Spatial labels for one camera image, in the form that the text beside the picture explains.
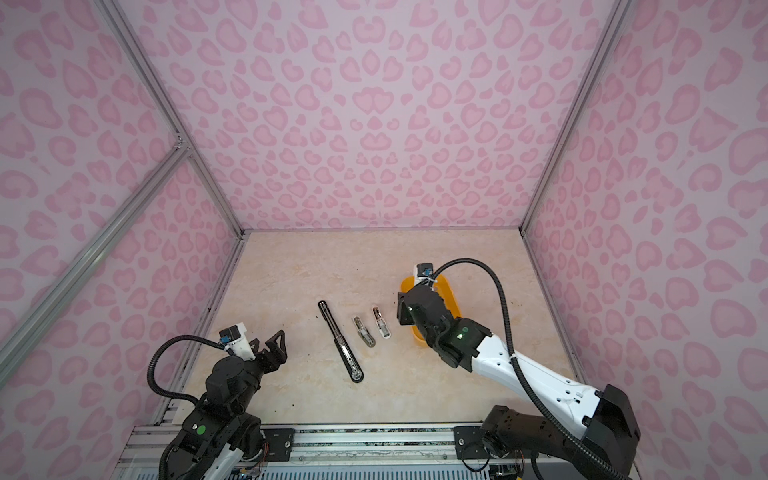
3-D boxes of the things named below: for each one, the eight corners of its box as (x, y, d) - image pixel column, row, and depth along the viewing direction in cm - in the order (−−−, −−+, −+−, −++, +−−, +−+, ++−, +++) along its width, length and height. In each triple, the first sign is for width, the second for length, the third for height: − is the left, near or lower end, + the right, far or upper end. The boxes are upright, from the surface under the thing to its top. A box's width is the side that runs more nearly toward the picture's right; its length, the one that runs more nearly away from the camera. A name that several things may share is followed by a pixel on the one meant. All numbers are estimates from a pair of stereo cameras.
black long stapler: (354, 385, 85) (352, 382, 82) (315, 309, 100) (313, 305, 98) (366, 377, 86) (365, 374, 84) (326, 304, 102) (324, 299, 100)
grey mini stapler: (370, 349, 91) (368, 342, 87) (353, 327, 96) (351, 319, 92) (376, 345, 92) (375, 338, 88) (359, 323, 96) (357, 315, 93)
